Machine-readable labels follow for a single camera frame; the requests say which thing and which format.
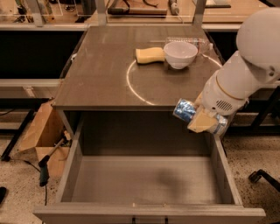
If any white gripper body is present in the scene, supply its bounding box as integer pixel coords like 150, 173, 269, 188
201, 72, 249, 116

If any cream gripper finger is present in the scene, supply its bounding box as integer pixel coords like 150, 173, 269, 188
187, 107, 217, 133
194, 92, 202, 107

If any blue silver redbull can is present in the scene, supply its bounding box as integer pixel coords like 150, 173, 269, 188
173, 99, 228, 136

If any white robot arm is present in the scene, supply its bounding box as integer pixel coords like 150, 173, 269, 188
188, 7, 280, 133

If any open grey top drawer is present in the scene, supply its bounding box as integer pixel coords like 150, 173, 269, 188
34, 112, 265, 224

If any white bowl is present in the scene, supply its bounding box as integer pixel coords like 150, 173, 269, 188
164, 41, 198, 69

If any clear plastic bottle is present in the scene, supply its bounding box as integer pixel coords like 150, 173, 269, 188
165, 37, 213, 54

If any yellow sponge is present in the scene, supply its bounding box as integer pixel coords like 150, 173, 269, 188
136, 47, 165, 64

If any black chair caster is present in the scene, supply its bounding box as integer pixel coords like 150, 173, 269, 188
248, 169, 280, 192

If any grey cabinet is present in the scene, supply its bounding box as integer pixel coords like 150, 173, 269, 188
53, 24, 222, 134

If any cardboard box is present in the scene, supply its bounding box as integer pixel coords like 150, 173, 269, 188
18, 101, 70, 178

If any wooden workbench with clutter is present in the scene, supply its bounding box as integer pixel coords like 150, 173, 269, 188
0, 0, 268, 31

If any black handled tool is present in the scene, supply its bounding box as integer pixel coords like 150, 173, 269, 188
38, 137, 65, 187

